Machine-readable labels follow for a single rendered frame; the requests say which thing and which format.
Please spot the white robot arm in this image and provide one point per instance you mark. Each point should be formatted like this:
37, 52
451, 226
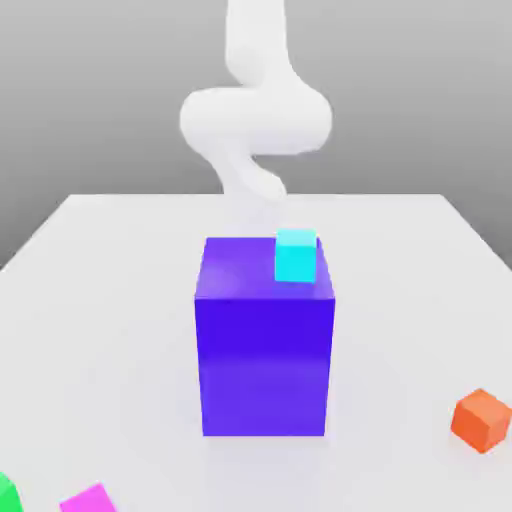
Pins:
256, 120

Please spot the small cyan cube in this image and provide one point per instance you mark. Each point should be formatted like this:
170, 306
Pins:
295, 260

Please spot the small orange cube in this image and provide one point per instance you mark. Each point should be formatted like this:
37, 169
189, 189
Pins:
478, 424

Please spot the small magenta cube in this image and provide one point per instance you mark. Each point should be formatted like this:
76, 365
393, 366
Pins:
88, 500

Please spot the small green cube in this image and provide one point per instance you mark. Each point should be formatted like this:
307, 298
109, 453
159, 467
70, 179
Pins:
7, 496

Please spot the large purple box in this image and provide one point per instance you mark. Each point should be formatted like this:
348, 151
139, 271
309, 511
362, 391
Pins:
262, 360

